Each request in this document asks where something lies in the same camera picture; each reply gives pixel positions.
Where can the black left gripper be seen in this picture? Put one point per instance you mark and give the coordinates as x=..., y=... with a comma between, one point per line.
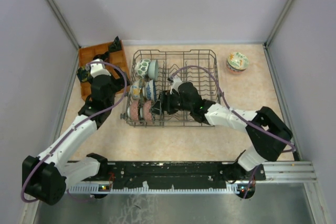
x=120, y=82

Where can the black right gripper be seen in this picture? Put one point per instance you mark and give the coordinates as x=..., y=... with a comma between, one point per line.
x=164, y=103

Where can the red coral pattern bowl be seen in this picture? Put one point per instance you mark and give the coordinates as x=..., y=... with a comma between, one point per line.
x=235, y=72

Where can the orange flower green leaf bowl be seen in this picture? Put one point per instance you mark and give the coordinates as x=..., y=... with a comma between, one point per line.
x=237, y=61

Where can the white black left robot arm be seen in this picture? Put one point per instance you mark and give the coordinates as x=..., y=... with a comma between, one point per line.
x=48, y=176

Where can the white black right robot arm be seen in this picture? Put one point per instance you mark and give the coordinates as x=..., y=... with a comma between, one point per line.
x=268, y=133

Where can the dark leaf pattern bowl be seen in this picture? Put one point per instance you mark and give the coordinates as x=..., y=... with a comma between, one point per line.
x=147, y=114

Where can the yellow blue swirl bowl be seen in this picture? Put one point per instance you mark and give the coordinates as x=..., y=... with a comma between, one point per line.
x=136, y=89

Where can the blue rose pattern bowl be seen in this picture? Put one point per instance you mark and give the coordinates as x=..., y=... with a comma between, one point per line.
x=150, y=90

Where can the pink floral bowl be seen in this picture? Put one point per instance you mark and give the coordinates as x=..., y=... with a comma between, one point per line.
x=135, y=111

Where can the green leaf pattern bowl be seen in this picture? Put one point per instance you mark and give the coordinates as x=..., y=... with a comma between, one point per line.
x=141, y=67

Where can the teal yellow-flower folded tie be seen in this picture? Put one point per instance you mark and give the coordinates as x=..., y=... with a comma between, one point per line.
x=83, y=74

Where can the dark green folded tie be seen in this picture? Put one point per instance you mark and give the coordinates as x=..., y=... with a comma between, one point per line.
x=115, y=45

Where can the green striped bowl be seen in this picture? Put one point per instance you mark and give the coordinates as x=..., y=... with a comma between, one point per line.
x=153, y=70

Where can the wooden compartment tray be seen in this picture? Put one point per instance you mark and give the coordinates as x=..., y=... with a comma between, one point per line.
x=116, y=58

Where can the grey wire dish rack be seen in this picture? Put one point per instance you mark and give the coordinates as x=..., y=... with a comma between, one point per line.
x=198, y=66

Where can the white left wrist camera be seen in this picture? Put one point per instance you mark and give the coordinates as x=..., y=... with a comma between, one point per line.
x=97, y=68

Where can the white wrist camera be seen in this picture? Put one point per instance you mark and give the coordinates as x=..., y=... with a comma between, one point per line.
x=97, y=68
x=175, y=82

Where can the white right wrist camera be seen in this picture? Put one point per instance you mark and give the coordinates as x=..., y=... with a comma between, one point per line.
x=175, y=82

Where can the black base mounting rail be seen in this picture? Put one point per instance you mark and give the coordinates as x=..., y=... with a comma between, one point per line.
x=179, y=176

